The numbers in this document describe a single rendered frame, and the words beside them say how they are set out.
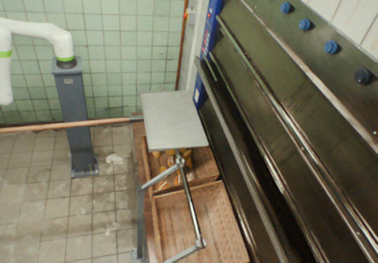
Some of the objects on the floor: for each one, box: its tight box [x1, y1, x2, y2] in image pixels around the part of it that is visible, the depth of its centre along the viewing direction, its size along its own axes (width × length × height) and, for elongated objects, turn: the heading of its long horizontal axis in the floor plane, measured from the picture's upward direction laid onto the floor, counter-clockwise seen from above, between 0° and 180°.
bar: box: [130, 86, 206, 263], centre depth 208 cm, size 31×127×118 cm, turn 5°
